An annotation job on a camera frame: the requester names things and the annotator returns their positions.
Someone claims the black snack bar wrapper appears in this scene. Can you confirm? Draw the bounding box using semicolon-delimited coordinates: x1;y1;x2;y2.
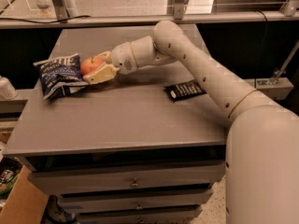
164;79;206;102

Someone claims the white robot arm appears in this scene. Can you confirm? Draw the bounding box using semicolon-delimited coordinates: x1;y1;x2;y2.
81;21;299;224

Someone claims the blue chip bag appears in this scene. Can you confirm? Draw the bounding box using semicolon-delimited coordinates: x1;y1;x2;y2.
34;53;88;99

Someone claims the green snack bag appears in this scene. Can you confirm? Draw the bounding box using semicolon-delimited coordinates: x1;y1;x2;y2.
0;158;22;199

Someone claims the bottom grey drawer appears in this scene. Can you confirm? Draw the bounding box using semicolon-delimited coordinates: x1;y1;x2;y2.
78;205;202;224

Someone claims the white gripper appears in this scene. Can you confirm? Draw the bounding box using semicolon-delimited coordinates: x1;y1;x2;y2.
83;42;137;85

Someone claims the top grey drawer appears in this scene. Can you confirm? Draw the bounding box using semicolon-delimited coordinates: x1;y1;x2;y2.
28;161;225;195

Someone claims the grey drawer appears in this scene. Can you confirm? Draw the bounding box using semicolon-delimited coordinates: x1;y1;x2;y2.
28;161;225;195
78;205;202;224
59;189;213;213

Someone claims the white cylinder object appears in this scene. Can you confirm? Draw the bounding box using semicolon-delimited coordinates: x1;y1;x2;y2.
0;76;18;100

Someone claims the grey metal rail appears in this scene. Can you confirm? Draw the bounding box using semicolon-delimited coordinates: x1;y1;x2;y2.
0;11;299;29

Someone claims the cardboard box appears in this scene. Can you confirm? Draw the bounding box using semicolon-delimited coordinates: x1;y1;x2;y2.
0;166;49;224

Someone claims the grey drawer cabinet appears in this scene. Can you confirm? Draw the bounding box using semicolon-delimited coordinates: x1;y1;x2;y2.
3;23;228;224

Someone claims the middle grey drawer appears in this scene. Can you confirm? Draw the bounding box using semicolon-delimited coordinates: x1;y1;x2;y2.
59;189;213;213

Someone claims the red apple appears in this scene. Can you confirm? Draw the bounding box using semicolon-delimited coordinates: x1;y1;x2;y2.
80;57;104;76

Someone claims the black cable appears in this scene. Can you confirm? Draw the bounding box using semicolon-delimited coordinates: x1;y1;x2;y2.
0;14;92;25

